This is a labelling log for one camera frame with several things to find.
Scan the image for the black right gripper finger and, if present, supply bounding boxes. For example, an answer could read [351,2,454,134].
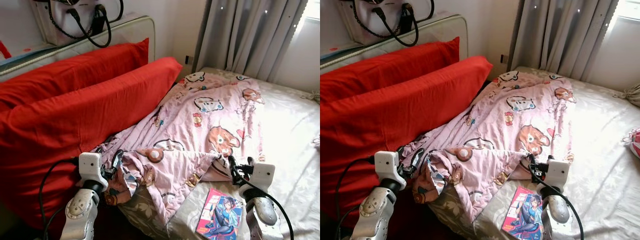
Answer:
[527,154,540,182]
[228,155,241,183]

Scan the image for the anime cover comic book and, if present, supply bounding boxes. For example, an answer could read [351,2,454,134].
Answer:
[501,186,545,240]
[194,187,245,240]

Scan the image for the pink cartoon print blanket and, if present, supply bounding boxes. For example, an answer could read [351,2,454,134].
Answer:
[92,71,267,227]
[400,70,577,223]

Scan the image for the large red pillow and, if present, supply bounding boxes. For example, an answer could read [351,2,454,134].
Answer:
[0,37,151,113]
[0,56,184,232]
[320,36,461,106]
[320,55,494,226]

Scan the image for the beige floral bed sheet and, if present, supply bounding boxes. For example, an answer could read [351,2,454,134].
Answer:
[427,65,640,240]
[117,66,321,240]

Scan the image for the grey striped curtain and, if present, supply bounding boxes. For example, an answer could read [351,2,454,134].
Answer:
[192,0,310,85]
[509,0,621,83]

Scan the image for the white padded headboard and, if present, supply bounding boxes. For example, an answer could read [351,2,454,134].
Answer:
[0,14,157,82]
[320,14,469,71]

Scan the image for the bright window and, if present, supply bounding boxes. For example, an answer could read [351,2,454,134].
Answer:
[300,0,321,22]
[614,0,640,22]

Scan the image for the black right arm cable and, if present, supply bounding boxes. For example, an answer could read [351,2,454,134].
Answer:
[530,167,586,240]
[234,167,296,240]

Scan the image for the white handbag black straps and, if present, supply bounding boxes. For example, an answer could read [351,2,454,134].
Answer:
[337,0,435,48]
[31,0,125,49]

